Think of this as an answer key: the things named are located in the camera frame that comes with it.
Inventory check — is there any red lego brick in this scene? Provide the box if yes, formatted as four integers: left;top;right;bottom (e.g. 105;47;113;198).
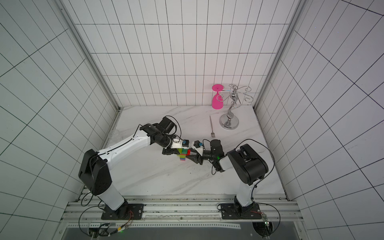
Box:
181;149;191;156

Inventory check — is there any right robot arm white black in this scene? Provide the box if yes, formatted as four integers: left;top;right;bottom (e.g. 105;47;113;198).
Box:
187;140;270;222

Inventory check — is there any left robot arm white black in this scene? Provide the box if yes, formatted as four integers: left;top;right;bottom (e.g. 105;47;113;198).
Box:
78;116;190;221

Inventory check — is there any silver fork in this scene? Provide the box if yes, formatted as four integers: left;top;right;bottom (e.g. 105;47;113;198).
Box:
210;116;216;139

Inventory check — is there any chrome glass holder stand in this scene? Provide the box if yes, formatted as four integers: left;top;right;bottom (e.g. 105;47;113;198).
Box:
219;84;254;130

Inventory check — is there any pink wine glass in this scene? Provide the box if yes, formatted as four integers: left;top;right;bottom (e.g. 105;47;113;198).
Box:
212;84;224;110

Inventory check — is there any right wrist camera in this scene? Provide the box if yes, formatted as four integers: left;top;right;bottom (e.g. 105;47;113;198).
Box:
193;141;204;149

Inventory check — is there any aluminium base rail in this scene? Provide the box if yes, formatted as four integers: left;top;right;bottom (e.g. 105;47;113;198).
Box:
61;194;304;224

